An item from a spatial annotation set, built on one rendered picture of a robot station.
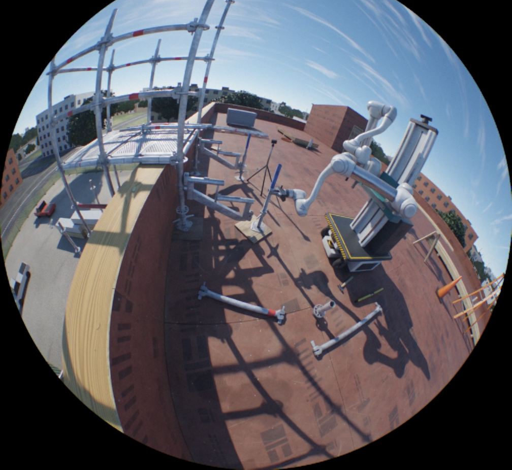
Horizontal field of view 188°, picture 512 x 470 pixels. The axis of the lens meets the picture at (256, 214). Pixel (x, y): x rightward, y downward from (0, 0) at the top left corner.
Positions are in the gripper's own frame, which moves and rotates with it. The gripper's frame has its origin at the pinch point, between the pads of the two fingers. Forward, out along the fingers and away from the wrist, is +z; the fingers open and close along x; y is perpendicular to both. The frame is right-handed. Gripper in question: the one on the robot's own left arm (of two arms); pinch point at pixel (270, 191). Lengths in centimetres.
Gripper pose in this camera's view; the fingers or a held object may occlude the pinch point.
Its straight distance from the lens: 144.4
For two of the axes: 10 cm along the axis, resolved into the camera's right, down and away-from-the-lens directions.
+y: 2.3, -7.3, -6.4
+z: -9.5, -0.4, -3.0
